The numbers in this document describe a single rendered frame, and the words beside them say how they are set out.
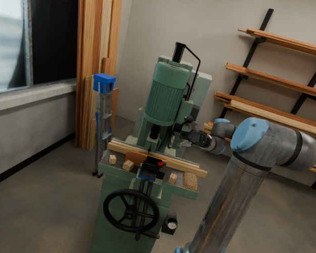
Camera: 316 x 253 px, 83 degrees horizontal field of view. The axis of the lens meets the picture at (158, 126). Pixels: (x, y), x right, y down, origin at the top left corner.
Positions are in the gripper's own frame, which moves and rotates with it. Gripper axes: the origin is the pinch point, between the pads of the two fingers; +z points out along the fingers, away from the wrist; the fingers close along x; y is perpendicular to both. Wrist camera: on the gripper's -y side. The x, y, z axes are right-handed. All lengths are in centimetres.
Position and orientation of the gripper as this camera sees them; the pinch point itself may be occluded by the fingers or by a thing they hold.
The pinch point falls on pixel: (179, 130)
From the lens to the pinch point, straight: 92.0
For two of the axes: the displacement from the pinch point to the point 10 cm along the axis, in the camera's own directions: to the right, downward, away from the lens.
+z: -7.0, -3.1, -6.4
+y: 6.5, 0.8, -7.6
